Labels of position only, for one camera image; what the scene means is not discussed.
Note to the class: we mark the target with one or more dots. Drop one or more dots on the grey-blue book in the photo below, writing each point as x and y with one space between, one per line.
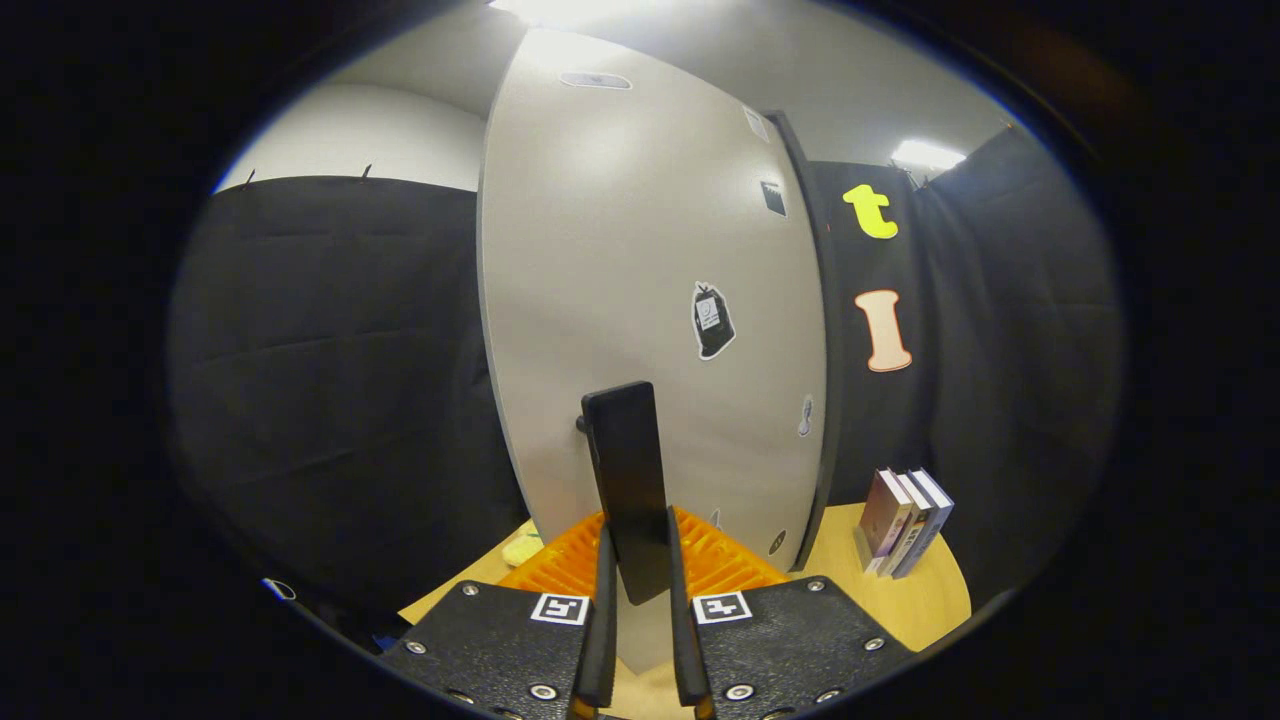
932 520

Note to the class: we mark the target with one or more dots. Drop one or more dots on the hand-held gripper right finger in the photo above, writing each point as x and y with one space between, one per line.
790 645

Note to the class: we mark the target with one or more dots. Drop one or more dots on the yellow plush toy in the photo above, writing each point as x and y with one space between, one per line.
522 551

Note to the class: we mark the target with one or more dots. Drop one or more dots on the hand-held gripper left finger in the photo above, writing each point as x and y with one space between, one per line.
500 650

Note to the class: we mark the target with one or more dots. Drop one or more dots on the dark grey cabinet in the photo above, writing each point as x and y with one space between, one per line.
827 300

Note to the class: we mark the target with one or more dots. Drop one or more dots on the black backdrop cloth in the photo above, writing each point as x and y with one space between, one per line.
320 380

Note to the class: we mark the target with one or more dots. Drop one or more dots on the beige cabinet door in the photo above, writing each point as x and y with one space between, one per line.
600 250

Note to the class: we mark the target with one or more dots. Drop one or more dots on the large ceiling light panel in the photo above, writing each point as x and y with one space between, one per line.
550 8

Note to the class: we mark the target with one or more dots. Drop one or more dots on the white-spined book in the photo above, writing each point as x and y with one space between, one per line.
912 525

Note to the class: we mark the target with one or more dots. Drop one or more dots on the small ceiling light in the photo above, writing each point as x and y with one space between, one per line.
927 154

